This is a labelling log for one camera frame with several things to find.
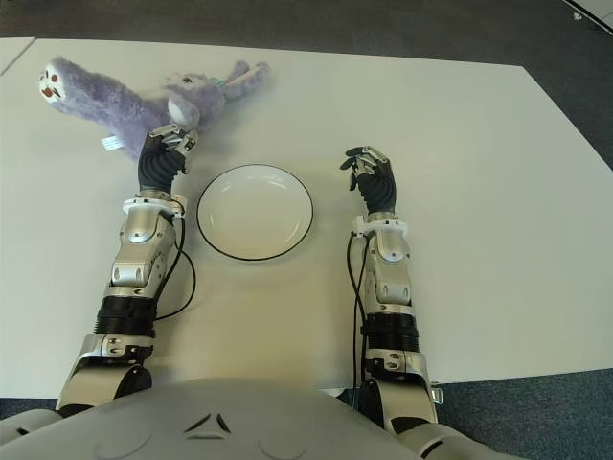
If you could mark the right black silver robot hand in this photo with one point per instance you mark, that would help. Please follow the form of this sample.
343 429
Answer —
380 189

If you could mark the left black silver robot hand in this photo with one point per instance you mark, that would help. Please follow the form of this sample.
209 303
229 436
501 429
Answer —
155 167

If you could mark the purple plush rabbit doll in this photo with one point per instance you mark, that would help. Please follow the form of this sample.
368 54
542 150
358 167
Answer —
120 108

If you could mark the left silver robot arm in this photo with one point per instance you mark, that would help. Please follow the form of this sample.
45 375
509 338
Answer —
139 239

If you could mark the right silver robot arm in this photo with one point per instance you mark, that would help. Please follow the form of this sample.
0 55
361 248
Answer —
392 278

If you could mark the white plate with black rim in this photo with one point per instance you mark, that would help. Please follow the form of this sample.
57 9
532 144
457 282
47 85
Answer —
254 213

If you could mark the grey robot torso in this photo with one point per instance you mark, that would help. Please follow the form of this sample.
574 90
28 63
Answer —
239 426

